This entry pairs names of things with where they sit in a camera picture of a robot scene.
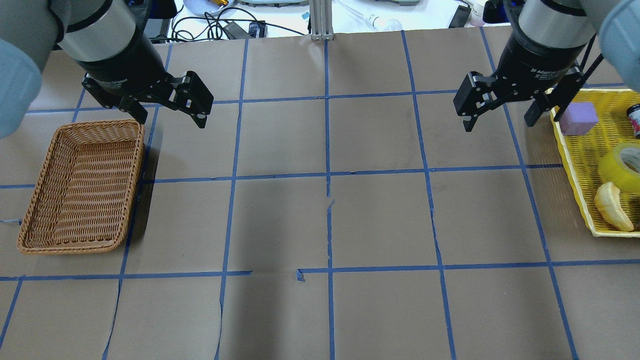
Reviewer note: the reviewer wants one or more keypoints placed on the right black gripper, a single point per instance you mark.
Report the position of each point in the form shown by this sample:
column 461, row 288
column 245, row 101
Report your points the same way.
column 537, row 62

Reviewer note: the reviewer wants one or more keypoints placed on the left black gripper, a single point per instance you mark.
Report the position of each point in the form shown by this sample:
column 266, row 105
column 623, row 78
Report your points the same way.
column 125, row 65

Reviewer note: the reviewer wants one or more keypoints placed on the yellow tape roll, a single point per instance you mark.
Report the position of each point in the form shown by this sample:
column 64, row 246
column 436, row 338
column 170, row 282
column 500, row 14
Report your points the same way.
column 621, row 166

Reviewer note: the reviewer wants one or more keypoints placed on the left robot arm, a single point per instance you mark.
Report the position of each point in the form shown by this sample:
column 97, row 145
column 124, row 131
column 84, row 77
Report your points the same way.
column 86, row 30

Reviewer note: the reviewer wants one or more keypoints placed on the purple foam block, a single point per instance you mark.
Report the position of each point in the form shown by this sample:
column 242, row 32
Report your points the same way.
column 578, row 119

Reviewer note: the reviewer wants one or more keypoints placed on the yellow plastic basket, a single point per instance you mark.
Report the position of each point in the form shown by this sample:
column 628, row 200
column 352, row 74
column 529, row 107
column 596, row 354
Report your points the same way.
column 580, row 155

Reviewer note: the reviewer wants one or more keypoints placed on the black power brick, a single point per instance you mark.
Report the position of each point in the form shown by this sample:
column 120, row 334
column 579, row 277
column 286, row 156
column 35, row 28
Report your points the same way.
column 255, row 30

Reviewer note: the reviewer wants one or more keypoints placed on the blue plate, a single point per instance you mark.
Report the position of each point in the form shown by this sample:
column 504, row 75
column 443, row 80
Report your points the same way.
column 200, row 7

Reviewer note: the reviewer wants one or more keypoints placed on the brown wicker basket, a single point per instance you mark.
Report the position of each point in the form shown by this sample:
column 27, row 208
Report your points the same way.
column 83, row 199

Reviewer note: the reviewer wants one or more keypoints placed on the brass cylinder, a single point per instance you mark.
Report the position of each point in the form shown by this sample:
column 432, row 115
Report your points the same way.
column 220, row 3

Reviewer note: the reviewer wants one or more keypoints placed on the small labelled can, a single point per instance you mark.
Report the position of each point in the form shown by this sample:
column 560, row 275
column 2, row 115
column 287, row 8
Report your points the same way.
column 633, row 115

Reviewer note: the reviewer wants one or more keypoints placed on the toy banana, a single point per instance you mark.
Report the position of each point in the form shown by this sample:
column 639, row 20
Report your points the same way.
column 607, row 202

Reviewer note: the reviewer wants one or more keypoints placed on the aluminium frame post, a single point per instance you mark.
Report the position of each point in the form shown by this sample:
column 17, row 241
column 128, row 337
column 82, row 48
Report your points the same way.
column 321, row 25

